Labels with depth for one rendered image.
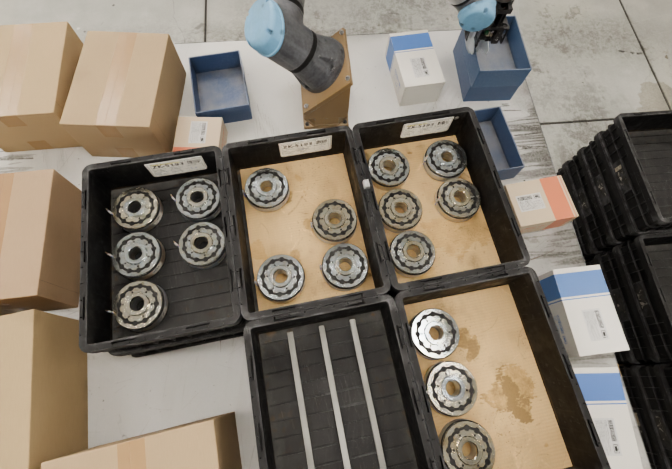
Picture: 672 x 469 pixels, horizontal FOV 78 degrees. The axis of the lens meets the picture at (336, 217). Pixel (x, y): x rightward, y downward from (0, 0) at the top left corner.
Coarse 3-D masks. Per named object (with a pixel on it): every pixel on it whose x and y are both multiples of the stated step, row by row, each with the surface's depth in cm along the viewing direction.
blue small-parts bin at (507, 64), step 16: (512, 16) 123; (512, 32) 125; (464, 48) 125; (480, 48) 126; (496, 48) 126; (512, 48) 125; (480, 64) 124; (496, 64) 124; (512, 64) 124; (528, 64) 117; (480, 80) 118; (496, 80) 119; (512, 80) 119
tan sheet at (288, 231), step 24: (288, 168) 103; (312, 168) 103; (336, 168) 103; (312, 192) 101; (336, 192) 101; (264, 216) 98; (288, 216) 98; (264, 240) 96; (288, 240) 96; (312, 240) 96; (360, 240) 97; (312, 264) 94; (312, 288) 92; (360, 288) 92
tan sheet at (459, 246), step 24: (408, 144) 106; (384, 192) 101; (432, 192) 102; (432, 216) 99; (480, 216) 100; (432, 240) 97; (456, 240) 97; (480, 240) 98; (456, 264) 95; (480, 264) 95
